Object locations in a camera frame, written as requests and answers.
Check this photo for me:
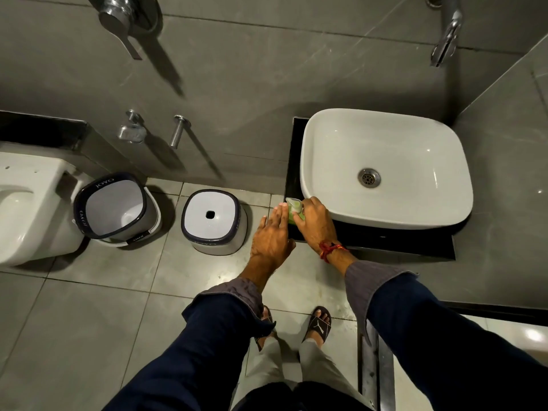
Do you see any person's left hand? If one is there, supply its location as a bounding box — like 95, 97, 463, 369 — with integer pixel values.
246, 202, 297, 279

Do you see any person's right hand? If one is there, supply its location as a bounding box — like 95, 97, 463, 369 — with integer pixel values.
292, 197, 340, 249

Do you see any person's left forearm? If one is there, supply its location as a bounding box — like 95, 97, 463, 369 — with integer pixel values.
103, 257, 277, 411

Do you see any person's right forearm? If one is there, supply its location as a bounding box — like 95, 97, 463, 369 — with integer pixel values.
327, 247, 548, 411

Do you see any red thread wristband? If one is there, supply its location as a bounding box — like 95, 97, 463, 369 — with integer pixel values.
319, 240, 348, 264

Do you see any white stool with dark rim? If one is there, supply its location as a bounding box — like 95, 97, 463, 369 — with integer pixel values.
181, 189, 248, 256

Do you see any person's left black sandal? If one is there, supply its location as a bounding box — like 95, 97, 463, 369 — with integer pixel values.
254, 305, 277, 352

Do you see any person's black sandal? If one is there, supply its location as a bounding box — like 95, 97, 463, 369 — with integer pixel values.
301, 306, 332, 344
254, 305, 277, 352

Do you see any person's right black sandal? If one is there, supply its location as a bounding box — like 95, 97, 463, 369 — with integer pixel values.
301, 306, 332, 344

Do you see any chrome sink drain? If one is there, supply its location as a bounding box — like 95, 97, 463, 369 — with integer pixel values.
358, 168, 382, 189

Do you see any black stone counter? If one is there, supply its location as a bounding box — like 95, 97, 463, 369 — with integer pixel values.
284, 116, 457, 260

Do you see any person's left leg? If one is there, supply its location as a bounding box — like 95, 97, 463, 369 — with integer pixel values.
230, 336, 301, 411

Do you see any person's leg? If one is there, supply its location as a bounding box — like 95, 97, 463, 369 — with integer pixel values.
230, 336, 301, 411
297, 338, 374, 411

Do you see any person's right leg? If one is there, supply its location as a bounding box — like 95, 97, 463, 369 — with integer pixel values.
297, 338, 374, 411

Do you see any white ceramic sink basin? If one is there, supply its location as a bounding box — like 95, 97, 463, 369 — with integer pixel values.
300, 108, 474, 230

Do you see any white bucket with dark rim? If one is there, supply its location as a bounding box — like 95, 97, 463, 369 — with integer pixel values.
73, 172, 163, 248

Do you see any metal door track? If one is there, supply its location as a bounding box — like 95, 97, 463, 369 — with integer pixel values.
357, 320, 397, 411

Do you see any white toilet bowl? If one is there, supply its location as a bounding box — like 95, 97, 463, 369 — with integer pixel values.
0, 141, 94, 267

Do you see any chrome basin faucet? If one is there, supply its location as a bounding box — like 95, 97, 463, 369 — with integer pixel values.
426, 0, 465, 68

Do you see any chrome shower mixer lever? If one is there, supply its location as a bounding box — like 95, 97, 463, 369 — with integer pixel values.
86, 0, 162, 61

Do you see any chrome wall spout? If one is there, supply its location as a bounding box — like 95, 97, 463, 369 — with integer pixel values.
169, 115, 192, 150

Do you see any chrome wall tap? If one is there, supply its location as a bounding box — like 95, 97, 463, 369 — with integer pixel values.
117, 110, 147, 144

